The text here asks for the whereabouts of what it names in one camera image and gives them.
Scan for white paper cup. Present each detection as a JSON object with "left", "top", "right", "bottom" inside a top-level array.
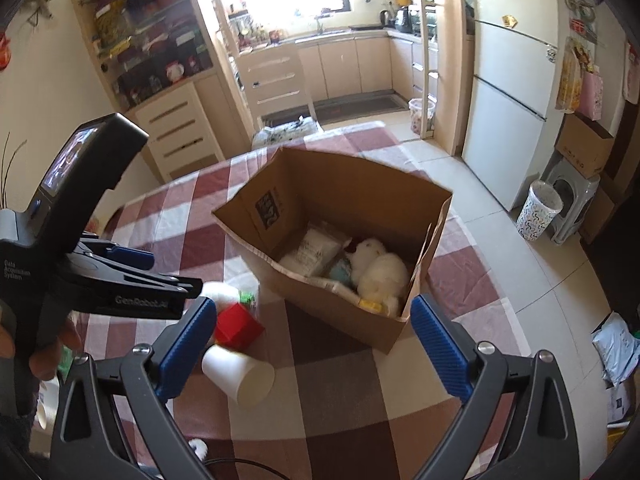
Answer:
[{"left": 201, "top": 344, "right": 276, "bottom": 408}]

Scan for white plush cat toy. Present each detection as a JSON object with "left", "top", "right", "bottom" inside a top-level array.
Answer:
[{"left": 344, "top": 238, "right": 409, "bottom": 318}]

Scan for clear bag of white powder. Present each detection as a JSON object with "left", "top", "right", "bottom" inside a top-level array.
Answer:
[{"left": 279, "top": 224, "right": 352, "bottom": 278}]

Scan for person left hand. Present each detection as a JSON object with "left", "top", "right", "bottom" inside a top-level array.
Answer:
[{"left": 1, "top": 316, "right": 82, "bottom": 382}]

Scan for grey plastic mail bag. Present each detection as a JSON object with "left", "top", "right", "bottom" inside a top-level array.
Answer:
[{"left": 592, "top": 312, "right": 639, "bottom": 387}]

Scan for red toy block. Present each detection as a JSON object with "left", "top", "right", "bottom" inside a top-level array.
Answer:
[{"left": 214, "top": 302, "right": 265, "bottom": 352}]

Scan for patterned white waste bin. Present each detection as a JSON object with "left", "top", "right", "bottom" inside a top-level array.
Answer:
[{"left": 515, "top": 180, "right": 563, "bottom": 242}]

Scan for grey plastic stool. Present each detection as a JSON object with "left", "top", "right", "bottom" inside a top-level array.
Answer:
[{"left": 546, "top": 158, "right": 600, "bottom": 245}]

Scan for wooden display shelf cabinet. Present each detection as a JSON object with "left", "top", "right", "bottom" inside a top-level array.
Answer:
[{"left": 72, "top": 0, "right": 214, "bottom": 113}]

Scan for brown cardboard box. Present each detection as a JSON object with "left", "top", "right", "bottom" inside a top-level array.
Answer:
[{"left": 213, "top": 148, "right": 452, "bottom": 353}]

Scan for white chair with cushion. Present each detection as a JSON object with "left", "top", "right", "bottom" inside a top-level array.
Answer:
[{"left": 235, "top": 44, "right": 322, "bottom": 151}]

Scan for cardboard box on stool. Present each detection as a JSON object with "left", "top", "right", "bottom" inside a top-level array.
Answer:
[{"left": 555, "top": 113, "right": 614, "bottom": 178}]

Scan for white refrigerator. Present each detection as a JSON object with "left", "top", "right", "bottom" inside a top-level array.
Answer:
[{"left": 462, "top": 0, "right": 558, "bottom": 211}]

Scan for pink gift bag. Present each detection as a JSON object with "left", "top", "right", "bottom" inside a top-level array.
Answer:
[{"left": 578, "top": 66, "right": 603, "bottom": 122}]

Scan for kitchen base cabinets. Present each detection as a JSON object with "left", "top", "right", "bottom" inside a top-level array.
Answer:
[{"left": 281, "top": 28, "right": 438, "bottom": 104}]

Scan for small kitchen waste basket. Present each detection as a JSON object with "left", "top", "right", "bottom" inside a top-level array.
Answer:
[{"left": 408, "top": 98, "right": 436, "bottom": 139}]

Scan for dark kitchen floor mat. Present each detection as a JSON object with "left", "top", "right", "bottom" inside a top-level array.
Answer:
[{"left": 314, "top": 93, "right": 408, "bottom": 125}]

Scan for red paper wall decoration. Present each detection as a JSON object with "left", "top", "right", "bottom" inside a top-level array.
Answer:
[{"left": 0, "top": 32, "right": 12, "bottom": 72}]

